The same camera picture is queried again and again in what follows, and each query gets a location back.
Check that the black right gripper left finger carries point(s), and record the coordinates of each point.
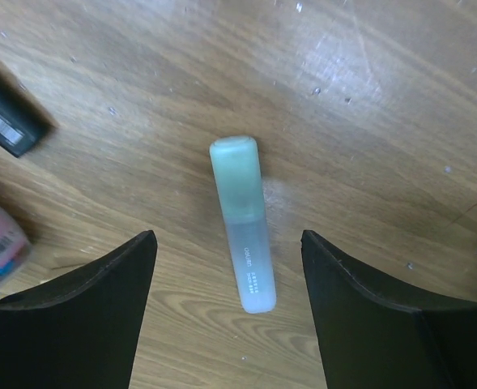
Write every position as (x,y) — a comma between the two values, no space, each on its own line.
(81,329)

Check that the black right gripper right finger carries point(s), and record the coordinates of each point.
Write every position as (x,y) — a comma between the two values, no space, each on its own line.
(376,331)

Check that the mint green highlighter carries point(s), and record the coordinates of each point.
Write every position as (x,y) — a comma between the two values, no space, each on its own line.
(238,180)

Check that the orange black highlighter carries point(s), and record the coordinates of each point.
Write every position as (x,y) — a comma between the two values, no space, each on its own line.
(22,124)

